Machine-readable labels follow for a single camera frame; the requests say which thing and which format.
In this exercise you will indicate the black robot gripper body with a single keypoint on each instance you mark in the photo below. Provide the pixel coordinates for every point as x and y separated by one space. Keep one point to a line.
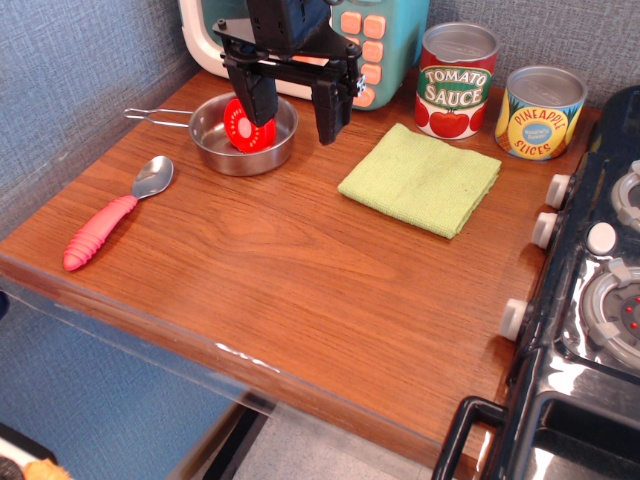
287 40

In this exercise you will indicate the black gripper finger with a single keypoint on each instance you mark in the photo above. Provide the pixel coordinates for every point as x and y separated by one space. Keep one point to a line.
333 108
257 94

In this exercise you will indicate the red handled metal spoon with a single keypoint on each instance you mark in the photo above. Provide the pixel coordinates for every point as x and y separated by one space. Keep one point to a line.
154 177

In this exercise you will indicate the green folded rag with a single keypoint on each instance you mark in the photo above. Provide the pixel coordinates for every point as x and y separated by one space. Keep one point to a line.
421 181

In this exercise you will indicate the red toy tomato slice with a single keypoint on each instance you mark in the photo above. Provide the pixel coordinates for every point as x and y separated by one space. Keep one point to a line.
242 133

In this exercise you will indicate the small steel pan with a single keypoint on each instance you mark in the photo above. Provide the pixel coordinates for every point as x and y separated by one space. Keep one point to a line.
226 139

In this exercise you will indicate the toy microwave teal and white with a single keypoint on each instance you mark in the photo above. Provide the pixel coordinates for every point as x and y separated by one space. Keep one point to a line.
388 32

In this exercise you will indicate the tomato sauce can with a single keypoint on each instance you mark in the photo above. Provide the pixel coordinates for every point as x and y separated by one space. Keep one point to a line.
454 79

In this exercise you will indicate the pineapple slices can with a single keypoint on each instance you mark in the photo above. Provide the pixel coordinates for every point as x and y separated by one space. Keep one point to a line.
540 110

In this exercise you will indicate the white stove knob upper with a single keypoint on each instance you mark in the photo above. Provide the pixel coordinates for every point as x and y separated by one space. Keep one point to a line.
557 190

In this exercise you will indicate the white stove knob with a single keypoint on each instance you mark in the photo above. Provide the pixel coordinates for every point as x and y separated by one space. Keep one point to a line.
512 318
543 230
557 190

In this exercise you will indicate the white stove knob middle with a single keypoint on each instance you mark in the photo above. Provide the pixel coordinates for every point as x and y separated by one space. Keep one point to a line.
543 230

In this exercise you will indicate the white stove knob lower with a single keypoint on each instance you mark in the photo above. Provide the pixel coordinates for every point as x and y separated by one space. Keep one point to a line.
512 318

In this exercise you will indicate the black toy stove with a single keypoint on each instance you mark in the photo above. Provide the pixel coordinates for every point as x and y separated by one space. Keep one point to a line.
572 408

